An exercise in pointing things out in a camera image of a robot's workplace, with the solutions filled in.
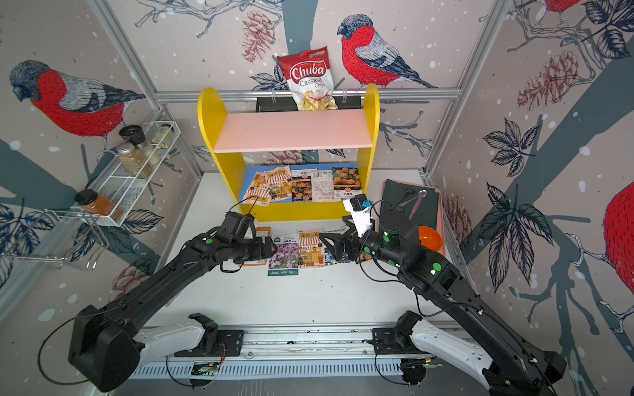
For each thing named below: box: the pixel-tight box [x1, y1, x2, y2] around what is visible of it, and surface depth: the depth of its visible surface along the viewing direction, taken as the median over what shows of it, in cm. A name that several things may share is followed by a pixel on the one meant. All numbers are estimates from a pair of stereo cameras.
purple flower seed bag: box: [267, 233, 299, 277], surface depth 92 cm
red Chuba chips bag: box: [277, 46, 339, 112], surface depth 85 cm
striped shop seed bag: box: [297, 227, 326, 269], surface depth 95 cm
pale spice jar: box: [151, 123, 175, 150], surface depth 87 cm
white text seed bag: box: [310, 169, 335, 203], surface depth 98 cm
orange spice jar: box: [74, 188, 124, 222], surface depth 63 cm
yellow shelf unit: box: [198, 84, 381, 222], surface depth 94 cm
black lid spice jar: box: [118, 124, 147, 149], surface depth 76 cm
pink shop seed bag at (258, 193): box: [242, 171, 271, 208], surface depth 97 cm
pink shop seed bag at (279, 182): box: [264, 165, 293, 203], surface depth 100 cm
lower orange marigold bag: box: [331, 166, 363, 199], surface depth 100 cm
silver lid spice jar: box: [115, 141, 153, 180], surface depth 74 cm
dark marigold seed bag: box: [291, 168, 318, 203], surface depth 99 cm
